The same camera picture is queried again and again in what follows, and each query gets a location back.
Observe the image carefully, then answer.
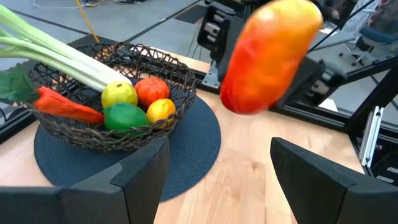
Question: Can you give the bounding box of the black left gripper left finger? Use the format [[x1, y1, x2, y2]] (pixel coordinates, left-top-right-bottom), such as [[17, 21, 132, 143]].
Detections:
[[0, 136, 170, 224]]

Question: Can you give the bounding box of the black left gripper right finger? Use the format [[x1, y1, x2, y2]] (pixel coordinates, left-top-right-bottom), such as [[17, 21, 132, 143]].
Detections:
[[269, 136, 398, 224]]

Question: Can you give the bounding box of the red orange round fruit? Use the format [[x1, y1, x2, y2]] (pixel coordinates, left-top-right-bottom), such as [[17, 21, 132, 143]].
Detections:
[[134, 77, 171, 108]]

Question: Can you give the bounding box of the green lime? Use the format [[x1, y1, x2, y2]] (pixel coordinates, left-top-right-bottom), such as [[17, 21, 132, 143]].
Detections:
[[103, 103, 150, 138]]

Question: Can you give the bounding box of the yellow lemon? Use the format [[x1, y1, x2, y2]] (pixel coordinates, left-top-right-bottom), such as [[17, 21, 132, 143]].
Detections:
[[146, 98, 177, 128]]

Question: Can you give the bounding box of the orange carrot with green leaves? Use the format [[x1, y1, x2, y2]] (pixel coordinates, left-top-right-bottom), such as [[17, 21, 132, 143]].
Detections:
[[0, 63, 105, 125]]

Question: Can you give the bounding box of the yellow green apple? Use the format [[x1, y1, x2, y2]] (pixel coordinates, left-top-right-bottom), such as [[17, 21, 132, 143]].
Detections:
[[101, 81, 139, 109]]

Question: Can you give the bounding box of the pale green celery bunch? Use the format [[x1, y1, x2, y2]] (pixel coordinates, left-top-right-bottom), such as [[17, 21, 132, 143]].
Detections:
[[0, 4, 133, 93]]

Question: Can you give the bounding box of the dark woven wicker basket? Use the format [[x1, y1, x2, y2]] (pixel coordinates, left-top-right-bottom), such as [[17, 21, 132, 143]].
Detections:
[[26, 42, 197, 152]]

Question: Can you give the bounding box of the silver aluminium bar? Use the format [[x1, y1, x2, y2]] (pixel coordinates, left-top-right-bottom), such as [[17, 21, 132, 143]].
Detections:
[[359, 105, 386, 169]]

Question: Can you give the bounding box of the dark blue round placemat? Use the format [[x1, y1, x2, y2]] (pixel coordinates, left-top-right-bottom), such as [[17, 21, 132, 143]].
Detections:
[[34, 95, 222, 202]]

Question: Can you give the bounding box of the blue office chair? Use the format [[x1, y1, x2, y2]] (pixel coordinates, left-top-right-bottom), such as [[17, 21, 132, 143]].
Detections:
[[338, 26, 398, 68]]

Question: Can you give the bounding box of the patterned hanging fabric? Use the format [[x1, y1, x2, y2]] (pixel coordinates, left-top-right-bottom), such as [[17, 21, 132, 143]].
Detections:
[[348, 0, 398, 35]]

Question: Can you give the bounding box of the silver mounting bracket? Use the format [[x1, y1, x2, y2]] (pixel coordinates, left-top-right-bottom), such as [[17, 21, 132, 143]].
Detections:
[[201, 62, 222, 90]]

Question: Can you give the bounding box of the yellow cable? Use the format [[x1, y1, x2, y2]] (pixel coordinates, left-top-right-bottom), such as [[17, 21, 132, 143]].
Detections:
[[74, 0, 101, 44]]

